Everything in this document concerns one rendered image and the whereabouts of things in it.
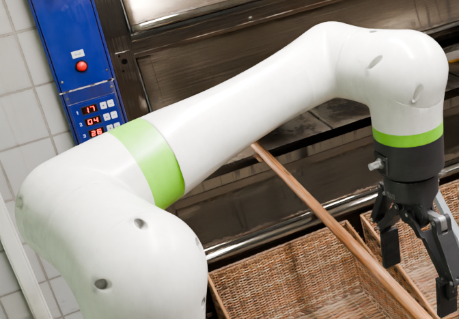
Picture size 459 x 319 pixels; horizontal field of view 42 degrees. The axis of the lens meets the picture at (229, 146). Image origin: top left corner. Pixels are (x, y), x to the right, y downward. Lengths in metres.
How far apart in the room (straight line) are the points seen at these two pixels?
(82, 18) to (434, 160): 1.08
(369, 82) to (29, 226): 0.44
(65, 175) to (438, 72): 0.45
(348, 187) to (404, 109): 1.39
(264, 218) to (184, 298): 1.53
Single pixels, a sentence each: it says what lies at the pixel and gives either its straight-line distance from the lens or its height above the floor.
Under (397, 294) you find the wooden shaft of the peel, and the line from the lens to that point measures 1.38.
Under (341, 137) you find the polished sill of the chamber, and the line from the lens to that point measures 2.07.
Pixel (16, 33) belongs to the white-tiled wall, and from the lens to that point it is 1.68.
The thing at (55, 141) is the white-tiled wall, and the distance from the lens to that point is 1.77.
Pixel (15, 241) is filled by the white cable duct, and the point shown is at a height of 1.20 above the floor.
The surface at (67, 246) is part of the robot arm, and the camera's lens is 0.58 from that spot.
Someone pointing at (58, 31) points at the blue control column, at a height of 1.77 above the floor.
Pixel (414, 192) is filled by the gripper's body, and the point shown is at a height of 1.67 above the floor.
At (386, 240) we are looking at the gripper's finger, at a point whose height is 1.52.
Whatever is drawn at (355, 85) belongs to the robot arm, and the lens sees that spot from 0.80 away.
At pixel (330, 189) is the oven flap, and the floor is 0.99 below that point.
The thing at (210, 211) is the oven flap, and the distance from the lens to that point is 2.00.
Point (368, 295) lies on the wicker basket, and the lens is 2.28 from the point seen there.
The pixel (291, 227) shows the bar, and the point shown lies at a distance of 1.65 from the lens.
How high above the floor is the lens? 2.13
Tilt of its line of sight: 27 degrees down
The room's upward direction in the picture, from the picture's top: 11 degrees counter-clockwise
